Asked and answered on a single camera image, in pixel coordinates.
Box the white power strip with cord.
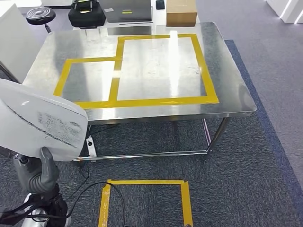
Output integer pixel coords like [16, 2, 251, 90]
[85, 125, 97, 158]

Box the white lit plinth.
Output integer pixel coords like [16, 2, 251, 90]
[266, 0, 303, 24]

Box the black carry bag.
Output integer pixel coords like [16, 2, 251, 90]
[68, 0, 106, 29]

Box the black round stool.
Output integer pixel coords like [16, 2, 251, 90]
[26, 7, 57, 34]

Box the black floor cable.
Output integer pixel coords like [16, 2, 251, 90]
[80, 158, 91, 181]
[91, 124, 119, 137]

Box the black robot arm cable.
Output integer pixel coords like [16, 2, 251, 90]
[66, 182, 125, 227]

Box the white curved body part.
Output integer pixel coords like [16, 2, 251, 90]
[0, 78, 88, 162]

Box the grey laptop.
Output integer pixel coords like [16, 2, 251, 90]
[98, 0, 153, 24]

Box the white desk with steel legs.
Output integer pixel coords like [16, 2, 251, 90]
[0, 3, 51, 85]

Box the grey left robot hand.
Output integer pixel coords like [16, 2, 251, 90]
[13, 146, 60, 193]

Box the brown cardboard box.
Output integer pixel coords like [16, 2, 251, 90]
[165, 0, 198, 27]

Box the stainless steel workbench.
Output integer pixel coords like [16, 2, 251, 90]
[22, 22, 257, 162]

